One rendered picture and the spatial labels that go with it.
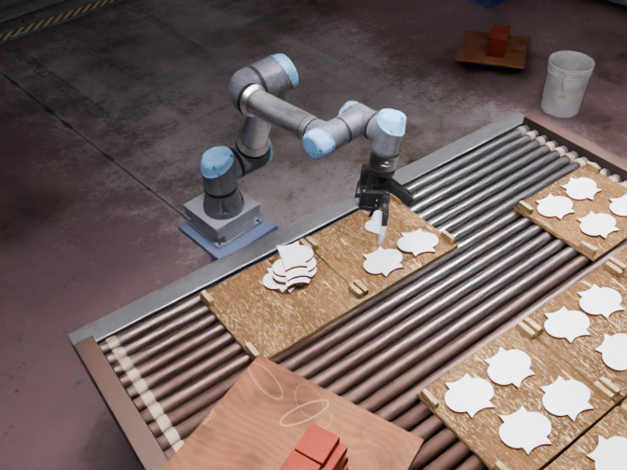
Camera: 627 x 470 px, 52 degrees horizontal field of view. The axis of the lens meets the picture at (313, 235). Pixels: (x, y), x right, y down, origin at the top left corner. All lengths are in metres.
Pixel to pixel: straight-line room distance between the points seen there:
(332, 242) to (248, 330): 0.47
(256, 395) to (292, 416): 0.12
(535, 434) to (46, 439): 2.07
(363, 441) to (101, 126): 3.65
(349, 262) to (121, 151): 2.67
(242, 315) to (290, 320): 0.15
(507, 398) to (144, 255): 2.37
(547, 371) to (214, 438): 0.95
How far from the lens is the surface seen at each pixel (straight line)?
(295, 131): 1.73
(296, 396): 1.74
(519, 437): 1.85
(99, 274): 3.70
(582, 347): 2.09
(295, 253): 2.15
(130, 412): 1.91
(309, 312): 2.05
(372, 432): 1.69
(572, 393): 1.96
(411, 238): 2.28
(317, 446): 1.38
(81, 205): 4.20
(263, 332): 2.01
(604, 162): 2.82
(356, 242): 2.27
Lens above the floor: 2.49
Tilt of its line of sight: 42 degrees down
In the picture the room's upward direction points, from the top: 3 degrees counter-clockwise
